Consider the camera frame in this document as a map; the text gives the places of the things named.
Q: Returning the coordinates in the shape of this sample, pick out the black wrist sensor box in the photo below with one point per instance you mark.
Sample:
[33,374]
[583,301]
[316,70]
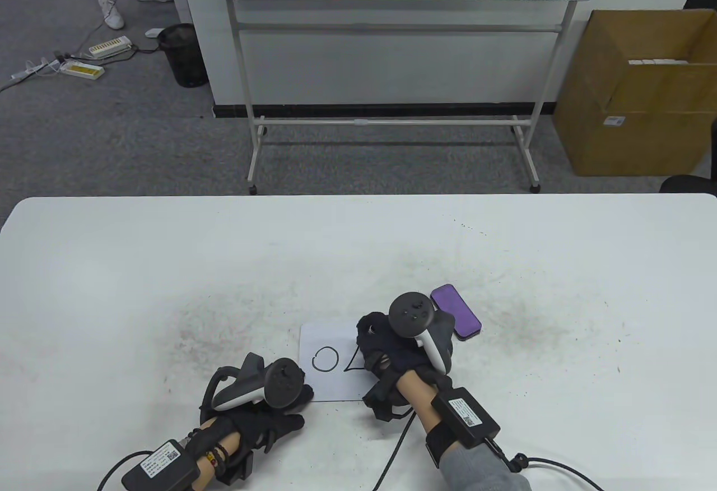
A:
[465,415]
[162,463]

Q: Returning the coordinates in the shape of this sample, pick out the purple whiteboard eraser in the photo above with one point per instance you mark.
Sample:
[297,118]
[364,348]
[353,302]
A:
[456,311]

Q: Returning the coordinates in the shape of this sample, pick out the white yellow power strip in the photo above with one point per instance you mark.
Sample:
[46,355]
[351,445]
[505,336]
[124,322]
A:
[110,47]
[81,70]

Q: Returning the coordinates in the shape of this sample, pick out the black left wrist sensor box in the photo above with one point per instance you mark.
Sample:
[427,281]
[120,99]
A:
[162,463]

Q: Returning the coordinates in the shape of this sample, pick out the white power adapter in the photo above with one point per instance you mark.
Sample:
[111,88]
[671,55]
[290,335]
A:
[153,33]

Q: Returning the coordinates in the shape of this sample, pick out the person's right forearm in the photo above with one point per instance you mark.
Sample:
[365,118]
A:
[417,398]

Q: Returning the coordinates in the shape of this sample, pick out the person's left hand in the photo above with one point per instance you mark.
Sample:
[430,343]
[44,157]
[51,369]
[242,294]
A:
[280,426]

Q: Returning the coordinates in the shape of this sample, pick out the black mesh wastebasket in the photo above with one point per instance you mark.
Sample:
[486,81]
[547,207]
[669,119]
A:
[182,59]

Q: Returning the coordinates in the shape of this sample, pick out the black right wrist sensor box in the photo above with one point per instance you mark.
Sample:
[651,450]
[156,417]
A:
[465,415]

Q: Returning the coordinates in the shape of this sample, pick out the black grey right controller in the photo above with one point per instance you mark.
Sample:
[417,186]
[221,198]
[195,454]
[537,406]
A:
[411,314]

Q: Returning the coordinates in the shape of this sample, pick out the person's left forearm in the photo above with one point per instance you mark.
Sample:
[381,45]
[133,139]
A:
[221,435]

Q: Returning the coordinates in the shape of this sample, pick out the black grey controller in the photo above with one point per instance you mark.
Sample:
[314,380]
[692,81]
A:
[411,314]
[283,381]

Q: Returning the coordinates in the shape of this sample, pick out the black chair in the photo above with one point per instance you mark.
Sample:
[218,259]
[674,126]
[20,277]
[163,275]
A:
[689,185]

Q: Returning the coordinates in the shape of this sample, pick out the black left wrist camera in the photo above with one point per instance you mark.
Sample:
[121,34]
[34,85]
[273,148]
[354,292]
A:
[238,466]

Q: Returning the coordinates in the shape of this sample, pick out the person's right hand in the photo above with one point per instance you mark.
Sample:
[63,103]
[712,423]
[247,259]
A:
[386,356]

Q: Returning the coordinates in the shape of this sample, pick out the black grey left controller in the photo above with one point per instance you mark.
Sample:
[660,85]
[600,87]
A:
[283,381]

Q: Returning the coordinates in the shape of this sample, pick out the brown cardboard box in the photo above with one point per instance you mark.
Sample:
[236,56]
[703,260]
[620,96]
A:
[633,132]

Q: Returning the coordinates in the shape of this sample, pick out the small white whiteboard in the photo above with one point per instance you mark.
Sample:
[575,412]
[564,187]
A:
[325,387]

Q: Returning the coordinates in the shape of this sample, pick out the white boxes in carton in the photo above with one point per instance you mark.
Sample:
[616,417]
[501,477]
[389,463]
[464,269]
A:
[655,62]

